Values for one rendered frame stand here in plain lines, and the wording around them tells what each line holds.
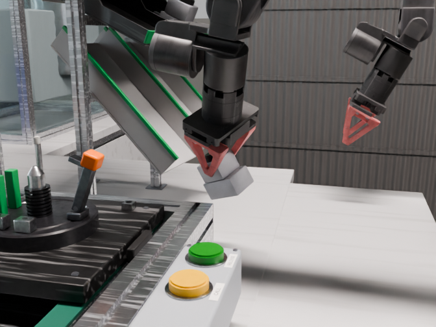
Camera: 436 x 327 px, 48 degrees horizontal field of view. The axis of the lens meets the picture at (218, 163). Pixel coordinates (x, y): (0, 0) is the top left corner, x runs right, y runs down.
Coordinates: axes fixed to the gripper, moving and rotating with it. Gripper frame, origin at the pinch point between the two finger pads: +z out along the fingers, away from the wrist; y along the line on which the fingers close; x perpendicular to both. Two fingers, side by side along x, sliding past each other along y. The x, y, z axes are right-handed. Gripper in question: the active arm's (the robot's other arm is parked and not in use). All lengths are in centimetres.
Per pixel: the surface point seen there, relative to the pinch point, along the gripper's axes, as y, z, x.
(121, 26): 0.1, -16.1, -19.3
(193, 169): -29, 36, -28
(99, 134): -44, 61, -84
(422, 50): -251, 86, -29
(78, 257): 28.3, -5.8, 2.2
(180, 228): 13.7, 0.4, 4.2
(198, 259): 20.4, -6.4, 12.6
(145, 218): 16.5, -1.3, 0.6
